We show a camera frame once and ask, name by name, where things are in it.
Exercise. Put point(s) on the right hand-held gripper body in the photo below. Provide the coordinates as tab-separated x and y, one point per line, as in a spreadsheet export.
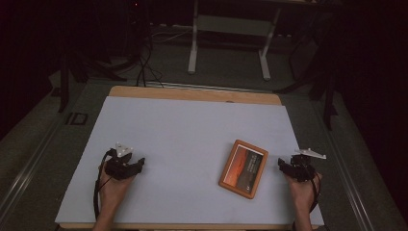
301	168

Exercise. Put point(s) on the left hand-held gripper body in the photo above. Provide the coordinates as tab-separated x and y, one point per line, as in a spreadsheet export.
119	166

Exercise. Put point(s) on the wooden picture frame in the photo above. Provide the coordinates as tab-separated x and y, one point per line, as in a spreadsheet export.
243	168

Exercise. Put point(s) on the person's right hand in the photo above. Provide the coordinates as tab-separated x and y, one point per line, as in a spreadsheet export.
304	194

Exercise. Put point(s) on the white table mat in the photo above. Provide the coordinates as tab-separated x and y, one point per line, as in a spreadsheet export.
183	144

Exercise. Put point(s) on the black tripod stand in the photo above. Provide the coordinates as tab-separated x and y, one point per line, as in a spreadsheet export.
328	96

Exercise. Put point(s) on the metal floor rail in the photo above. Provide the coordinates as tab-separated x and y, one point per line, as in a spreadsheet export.
25	179
349	179

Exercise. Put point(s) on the white metal desk frame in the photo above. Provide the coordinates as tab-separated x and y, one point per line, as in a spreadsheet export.
193	54

